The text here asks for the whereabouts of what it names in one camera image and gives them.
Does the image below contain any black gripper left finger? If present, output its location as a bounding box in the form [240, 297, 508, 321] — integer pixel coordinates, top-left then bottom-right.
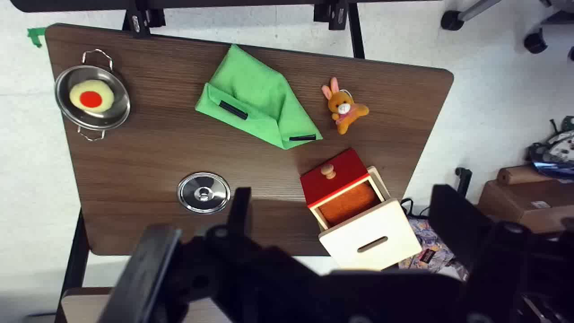
[226, 184, 253, 240]

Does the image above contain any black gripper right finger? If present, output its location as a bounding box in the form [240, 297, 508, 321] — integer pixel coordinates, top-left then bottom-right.
[429, 183, 499, 272]

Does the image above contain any green cloth towel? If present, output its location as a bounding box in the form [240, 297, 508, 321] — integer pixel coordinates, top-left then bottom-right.
[194, 43, 325, 150]

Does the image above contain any colourful printed package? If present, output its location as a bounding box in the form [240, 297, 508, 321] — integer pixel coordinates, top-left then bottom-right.
[398, 217, 472, 283]

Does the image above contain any round metal pot lid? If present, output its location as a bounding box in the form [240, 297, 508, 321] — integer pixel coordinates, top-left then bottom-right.
[176, 170, 233, 215]

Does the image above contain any brown cardboard box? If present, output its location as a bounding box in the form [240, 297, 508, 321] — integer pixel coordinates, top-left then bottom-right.
[475, 177, 574, 236]

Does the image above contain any brown cardboard roll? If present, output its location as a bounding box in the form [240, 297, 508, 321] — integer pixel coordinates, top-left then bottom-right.
[495, 165, 547, 186]

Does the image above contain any white wooden box red lid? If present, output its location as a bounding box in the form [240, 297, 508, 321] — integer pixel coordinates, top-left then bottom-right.
[298, 147, 423, 272]

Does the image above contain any orange plush bunny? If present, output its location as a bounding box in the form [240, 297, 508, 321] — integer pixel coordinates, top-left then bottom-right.
[319, 75, 371, 136]

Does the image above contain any small metal pot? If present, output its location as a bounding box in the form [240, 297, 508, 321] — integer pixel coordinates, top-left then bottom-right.
[52, 46, 133, 143]

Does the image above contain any beige wooden board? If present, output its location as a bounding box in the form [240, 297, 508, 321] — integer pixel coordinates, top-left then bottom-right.
[59, 285, 233, 323]

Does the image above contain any toy fried egg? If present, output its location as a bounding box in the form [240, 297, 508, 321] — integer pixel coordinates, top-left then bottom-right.
[68, 77, 117, 114]

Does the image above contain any office chair wheel base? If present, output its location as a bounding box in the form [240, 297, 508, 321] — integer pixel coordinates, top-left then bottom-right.
[440, 0, 574, 61]

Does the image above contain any green tape piece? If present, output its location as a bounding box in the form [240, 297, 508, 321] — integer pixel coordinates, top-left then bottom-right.
[25, 25, 49, 50]

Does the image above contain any black short post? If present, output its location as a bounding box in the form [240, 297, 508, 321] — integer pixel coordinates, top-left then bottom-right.
[454, 165, 475, 201]

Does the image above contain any black and white cable bundle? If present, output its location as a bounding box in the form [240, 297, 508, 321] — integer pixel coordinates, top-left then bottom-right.
[524, 114, 574, 179]

